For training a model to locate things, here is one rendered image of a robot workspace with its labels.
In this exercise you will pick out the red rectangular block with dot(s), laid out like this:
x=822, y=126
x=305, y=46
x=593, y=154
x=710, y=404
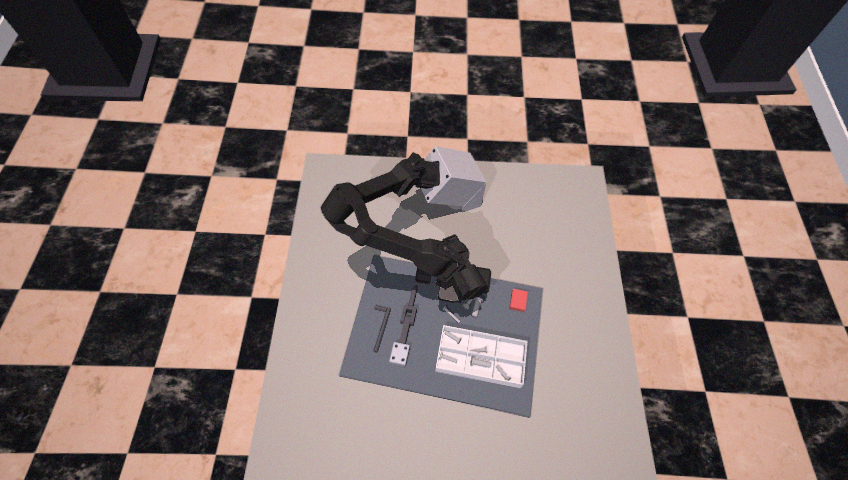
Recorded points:
x=518, y=300

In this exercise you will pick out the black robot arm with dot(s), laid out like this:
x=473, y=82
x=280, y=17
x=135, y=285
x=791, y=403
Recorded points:
x=460, y=281

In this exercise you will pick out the grey flat bar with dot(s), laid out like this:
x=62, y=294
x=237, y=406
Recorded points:
x=405, y=329

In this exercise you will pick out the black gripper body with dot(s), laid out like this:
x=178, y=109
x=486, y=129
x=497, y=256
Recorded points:
x=423, y=277

